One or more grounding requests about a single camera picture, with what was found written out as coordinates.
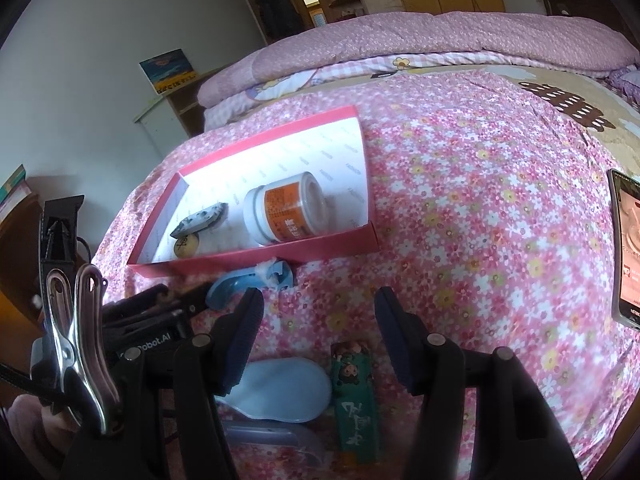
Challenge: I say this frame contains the grey studded toy block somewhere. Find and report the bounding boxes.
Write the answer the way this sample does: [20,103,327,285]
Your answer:
[169,201,230,238]

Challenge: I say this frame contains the dark hanging coat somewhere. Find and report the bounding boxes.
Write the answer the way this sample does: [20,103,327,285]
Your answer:
[257,0,306,43]

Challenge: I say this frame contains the pink cardboard box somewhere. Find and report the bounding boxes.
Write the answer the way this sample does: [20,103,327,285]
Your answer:
[126,105,381,278]

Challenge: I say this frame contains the pink floral quilt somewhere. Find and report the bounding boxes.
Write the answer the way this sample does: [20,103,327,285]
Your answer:
[197,10,640,116]

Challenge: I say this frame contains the round wooden chess piece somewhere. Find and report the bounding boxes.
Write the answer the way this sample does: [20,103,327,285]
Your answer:
[172,232,201,260]

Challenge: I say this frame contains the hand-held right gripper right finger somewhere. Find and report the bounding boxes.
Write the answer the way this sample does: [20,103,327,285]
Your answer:
[374,286,583,480]

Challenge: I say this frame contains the cartoon print bed sheet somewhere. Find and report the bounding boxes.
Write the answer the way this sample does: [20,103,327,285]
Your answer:
[202,51,640,133]

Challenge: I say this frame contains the green cartoon print lighter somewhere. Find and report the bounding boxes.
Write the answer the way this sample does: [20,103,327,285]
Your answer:
[330,341,382,466]

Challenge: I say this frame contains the metal spring clip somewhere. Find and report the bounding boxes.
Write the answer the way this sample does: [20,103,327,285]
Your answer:
[30,263,123,436]

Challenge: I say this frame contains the person's left hand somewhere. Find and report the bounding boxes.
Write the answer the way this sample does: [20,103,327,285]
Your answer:
[7,394,77,462]

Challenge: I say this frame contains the pink floral bed sheet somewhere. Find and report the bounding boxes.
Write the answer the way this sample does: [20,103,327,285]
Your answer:
[92,67,640,480]

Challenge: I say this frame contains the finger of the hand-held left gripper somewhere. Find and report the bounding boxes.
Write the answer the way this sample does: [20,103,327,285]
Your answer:
[160,281,217,328]
[102,282,171,323]

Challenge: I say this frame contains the smartphone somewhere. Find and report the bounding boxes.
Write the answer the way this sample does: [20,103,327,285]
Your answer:
[607,169,640,331]

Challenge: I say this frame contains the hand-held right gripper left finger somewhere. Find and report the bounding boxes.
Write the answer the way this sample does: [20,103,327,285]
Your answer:
[60,290,266,480]

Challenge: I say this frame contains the picture book on cabinet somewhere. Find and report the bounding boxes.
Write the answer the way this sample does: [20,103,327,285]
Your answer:
[139,48,198,95]

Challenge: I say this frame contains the purple white pillow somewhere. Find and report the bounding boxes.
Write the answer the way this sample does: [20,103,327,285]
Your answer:
[607,65,640,106]

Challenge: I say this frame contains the white bedside cabinet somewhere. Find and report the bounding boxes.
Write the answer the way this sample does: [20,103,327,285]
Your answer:
[132,67,226,153]

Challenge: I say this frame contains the wooden desk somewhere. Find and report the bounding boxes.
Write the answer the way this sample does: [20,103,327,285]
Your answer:
[0,192,51,341]

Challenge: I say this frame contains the grey plastic clipper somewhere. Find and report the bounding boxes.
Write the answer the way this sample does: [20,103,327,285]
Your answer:
[215,357,333,466]

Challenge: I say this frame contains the white jar with orange label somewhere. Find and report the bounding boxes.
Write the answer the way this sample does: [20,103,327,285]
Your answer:
[243,171,328,247]

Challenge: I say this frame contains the blue and white plastic item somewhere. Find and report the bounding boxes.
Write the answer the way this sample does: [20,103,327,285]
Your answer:
[206,257,296,312]

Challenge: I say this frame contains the stack of books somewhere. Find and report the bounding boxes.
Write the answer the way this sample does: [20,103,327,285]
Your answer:
[0,164,33,206]

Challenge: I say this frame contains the dark wooden headboard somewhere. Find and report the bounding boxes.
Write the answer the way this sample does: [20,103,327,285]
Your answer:
[539,0,626,31]

